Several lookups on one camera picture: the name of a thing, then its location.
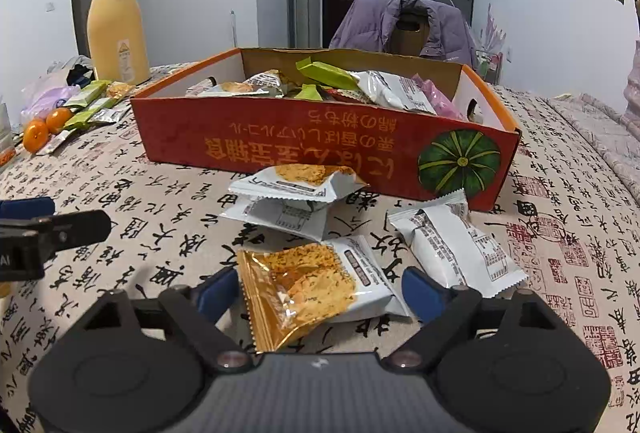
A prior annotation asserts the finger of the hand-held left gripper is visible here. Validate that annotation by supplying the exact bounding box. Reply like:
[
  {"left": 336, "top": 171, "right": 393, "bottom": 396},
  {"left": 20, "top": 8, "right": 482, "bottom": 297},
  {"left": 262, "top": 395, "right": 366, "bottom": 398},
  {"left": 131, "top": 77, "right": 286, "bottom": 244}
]
[
  {"left": 0, "top": 196, "right": 56, "bottom": 220},
  {"left": 0, "top": 210, "right": 112, "bottom": 247}
]

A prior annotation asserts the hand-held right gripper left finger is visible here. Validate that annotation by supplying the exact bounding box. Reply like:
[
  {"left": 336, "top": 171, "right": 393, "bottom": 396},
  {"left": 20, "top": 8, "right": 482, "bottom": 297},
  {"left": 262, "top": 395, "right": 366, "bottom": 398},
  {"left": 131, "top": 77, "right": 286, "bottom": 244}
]
[{"left": 75, "top": 267, "right": 253, "bottom": 373}]

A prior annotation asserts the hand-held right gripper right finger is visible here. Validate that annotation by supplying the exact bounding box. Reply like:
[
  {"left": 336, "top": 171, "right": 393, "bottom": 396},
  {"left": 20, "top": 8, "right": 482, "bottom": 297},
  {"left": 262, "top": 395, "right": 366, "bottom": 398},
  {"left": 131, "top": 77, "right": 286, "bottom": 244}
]
[{"left": 387, "top": 268, "right": 566, "bottom": 373}]

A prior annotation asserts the white orange snack packet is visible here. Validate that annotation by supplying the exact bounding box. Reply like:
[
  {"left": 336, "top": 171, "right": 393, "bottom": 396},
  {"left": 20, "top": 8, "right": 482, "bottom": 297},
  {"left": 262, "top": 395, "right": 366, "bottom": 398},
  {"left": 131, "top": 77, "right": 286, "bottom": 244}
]
[
  {"left": 244, "top": 69, "right": 287, "bottom": 94},
  {"left": 350, "top": 70, "right": 438, "bottom": 116},
  {"left": 387, "top": 189, "right": 530, "bottom": 299},
  {"left": 197, "top": 82, "right": 255, "bottom": 98},
  {"left": 219, "top": 198, "right": 333, "bottom": 242},
  {"left": 236, "top": 237, "right": 412, "bottom": 354},
  {"left": 227, "top": 164, "right": 370, "bottom": 204}
]

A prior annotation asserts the red cardboard box pumpkin print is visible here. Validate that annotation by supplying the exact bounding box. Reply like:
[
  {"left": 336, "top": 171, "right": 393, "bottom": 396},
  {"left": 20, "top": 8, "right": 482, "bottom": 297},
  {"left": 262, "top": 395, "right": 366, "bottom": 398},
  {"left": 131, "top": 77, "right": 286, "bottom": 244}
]
[{"left": 130, "top": 45, "right": 522, "bottom": 212}]

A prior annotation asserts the pink snack packet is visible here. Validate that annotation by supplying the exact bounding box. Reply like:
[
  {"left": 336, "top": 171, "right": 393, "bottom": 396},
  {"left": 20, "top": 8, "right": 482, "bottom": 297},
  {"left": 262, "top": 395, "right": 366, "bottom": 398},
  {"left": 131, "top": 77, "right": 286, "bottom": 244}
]
[{"left": 412, "top": 73, "right": 468, "bottom": 120}]

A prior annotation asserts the red snack packet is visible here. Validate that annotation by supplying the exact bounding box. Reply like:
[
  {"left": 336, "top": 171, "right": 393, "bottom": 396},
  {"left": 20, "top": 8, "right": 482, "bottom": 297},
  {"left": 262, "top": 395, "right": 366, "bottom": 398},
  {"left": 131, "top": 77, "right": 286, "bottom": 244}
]
[{"left": 326, "top": 86, "right": 373, "bottom": 104}]

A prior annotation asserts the lime green snack packet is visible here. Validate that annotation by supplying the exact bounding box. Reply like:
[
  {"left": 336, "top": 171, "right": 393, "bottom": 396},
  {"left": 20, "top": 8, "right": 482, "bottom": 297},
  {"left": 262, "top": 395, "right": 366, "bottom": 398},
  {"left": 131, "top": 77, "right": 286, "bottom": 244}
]
[{"left": 295, "top": 55, "right": 362, "bottom": 91}]

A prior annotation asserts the silver strip packet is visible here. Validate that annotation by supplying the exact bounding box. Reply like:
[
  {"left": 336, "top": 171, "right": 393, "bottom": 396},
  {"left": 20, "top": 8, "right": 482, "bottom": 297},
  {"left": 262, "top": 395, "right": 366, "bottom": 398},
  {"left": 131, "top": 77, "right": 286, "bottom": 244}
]
[{"left": 35, "top": 128, "right": 77, "bottom": 156}]

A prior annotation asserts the clear plastic cup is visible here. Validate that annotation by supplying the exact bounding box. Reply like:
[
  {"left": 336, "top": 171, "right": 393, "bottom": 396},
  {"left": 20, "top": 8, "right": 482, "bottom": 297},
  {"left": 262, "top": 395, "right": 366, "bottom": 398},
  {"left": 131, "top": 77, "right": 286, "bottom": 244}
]
[{"left": 0, "top": 103, "right": 15, "bottom": 164}]

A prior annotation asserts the green snack bar packet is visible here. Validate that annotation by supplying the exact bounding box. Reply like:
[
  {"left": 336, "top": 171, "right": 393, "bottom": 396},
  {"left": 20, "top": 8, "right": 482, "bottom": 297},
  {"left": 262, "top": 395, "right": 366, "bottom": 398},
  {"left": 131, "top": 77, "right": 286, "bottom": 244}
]
[
  {"left": 64, "top": 80, "right": 110, "bottom": 110},
  {"left": 64, "top": 98, "right": 120, "bottom": 130}
]

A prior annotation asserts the small silver packet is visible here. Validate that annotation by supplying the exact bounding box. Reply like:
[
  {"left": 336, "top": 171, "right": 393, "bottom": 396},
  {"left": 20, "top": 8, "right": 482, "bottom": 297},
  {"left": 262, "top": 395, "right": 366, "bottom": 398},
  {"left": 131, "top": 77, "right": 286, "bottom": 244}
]
[{"left": 92, "top": 107, "right": 132, "bottom": 124}]

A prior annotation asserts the small orange cookie packet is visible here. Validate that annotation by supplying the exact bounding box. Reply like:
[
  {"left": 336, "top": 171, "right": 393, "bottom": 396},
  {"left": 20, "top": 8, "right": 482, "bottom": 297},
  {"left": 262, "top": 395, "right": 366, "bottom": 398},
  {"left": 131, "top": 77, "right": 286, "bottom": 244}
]
[{"left": 106, "top": 82, "right": 137, "bottom": 101}]

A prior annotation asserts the grey cloth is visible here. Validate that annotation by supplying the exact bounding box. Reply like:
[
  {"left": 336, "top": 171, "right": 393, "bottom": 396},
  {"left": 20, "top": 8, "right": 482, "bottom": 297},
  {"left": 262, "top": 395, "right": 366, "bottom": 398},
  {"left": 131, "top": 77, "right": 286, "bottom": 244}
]
[{"left": 45, "top": 55, "right": 96, "bottom": 86}]

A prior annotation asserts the yellow bottle grey cap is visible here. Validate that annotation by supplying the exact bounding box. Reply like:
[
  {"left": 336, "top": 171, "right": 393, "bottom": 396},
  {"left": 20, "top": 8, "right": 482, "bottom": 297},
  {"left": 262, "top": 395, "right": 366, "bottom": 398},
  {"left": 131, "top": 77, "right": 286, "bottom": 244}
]
[{"left": 86, "top": 0, "right": 152, "bottom": 86}]

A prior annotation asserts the grey quilted blanket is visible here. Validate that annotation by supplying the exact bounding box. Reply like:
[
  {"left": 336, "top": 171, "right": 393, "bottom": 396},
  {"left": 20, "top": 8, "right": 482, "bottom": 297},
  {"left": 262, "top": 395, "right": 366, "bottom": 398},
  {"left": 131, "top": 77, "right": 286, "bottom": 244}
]
[{"left": 547, "top": 93, "right": 640, "bottom": 206}]

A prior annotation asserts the wooden chair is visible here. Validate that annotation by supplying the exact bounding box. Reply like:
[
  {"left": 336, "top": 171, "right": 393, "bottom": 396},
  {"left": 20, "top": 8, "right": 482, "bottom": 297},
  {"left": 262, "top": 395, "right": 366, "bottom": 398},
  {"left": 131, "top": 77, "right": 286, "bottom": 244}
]
[{"left": 387, "top": 10, "right": 431, "bottom": 56}]

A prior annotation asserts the purple padded jacket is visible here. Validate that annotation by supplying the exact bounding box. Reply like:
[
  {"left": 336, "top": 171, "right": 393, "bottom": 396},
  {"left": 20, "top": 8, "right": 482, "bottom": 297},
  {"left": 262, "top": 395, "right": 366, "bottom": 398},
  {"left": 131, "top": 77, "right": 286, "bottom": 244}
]
[{"left": 329, "top": 0, "right": 481, "bottom": 66}]

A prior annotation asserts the pink textured vase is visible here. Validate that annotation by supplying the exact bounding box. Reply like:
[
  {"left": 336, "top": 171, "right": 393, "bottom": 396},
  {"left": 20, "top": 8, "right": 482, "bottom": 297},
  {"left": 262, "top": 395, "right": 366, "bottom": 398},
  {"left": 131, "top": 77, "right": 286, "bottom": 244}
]
[{"left": 620, "top": 40, "right": 640, "bottom": 138}]

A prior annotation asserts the white wire rack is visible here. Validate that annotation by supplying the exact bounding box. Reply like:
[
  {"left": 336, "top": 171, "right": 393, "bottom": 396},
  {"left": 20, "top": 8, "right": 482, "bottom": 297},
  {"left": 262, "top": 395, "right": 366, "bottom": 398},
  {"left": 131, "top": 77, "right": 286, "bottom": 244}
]
[{"left": 474, "top": 47, "right": 503, "bottom": 86}]

